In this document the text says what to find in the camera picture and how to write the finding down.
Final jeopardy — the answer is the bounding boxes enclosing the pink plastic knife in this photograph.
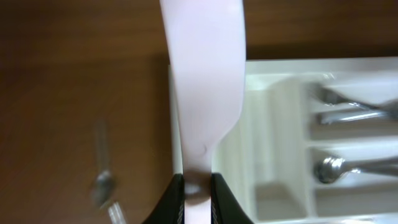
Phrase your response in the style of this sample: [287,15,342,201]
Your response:
[160,0,246,224]

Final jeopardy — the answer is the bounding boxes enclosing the small steel teaspoon lower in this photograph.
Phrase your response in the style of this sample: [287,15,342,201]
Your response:
[91,119,127,224]

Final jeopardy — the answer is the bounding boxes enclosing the steel fork angled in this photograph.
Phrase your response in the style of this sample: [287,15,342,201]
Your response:
[308,83,397,110]

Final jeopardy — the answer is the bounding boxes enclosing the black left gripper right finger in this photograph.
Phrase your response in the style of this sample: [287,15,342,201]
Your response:
[211,173,253,224]

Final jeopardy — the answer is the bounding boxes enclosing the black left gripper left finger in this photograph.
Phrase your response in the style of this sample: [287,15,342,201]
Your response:
[142,174,185,224]

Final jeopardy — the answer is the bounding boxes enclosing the white cutlery tray organizer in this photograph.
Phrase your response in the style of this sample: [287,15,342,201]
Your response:
[167,56,398,224]

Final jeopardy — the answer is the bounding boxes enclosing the steel tablespoon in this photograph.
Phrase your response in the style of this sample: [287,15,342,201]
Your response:
[313,156,397,184]

